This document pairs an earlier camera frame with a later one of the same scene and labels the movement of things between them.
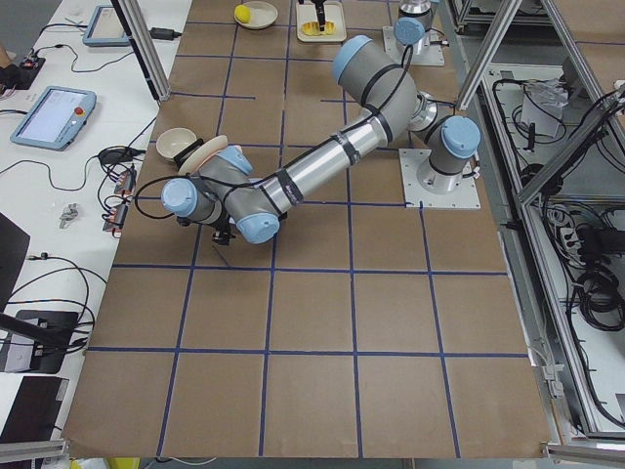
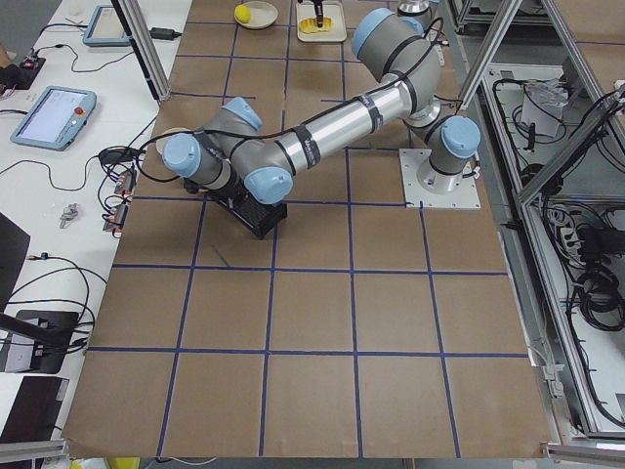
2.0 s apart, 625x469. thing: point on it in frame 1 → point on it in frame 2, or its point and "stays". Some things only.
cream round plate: (262, 15) stays
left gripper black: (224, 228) → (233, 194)
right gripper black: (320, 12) stays
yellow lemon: (242, 13) stays
